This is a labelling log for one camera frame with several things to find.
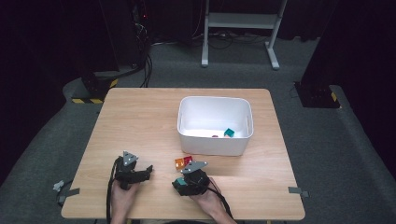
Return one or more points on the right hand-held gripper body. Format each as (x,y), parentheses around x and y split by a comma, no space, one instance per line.
(197,183)

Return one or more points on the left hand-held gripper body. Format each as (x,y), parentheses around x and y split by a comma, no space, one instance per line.
(127,174)

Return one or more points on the teal toy block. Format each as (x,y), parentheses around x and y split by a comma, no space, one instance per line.
(180,182)
(229,132)

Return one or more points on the orange toy block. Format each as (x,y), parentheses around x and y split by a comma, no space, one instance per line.
(179,163)

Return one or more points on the red toy block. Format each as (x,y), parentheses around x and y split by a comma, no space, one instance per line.
(187,159)

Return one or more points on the white plastic bin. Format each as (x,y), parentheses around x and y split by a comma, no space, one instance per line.
(211,115)

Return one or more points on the person's right hand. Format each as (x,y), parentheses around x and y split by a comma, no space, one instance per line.
(210,202)

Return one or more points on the person's left hand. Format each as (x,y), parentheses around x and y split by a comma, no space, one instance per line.
(123,199)

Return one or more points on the grey tape piece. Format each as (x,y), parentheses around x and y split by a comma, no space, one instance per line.
(70,193)
(297,190)

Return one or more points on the black stand base striped tape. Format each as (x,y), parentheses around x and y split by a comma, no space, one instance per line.
(93,87)

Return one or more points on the dark equipment rack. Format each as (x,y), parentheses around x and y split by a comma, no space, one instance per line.
(137,31)

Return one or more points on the black curtain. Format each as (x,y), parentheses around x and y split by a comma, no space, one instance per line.
(358,46)
(46,46)

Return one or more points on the white metal stand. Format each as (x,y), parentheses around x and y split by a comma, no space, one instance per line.
(243,20)

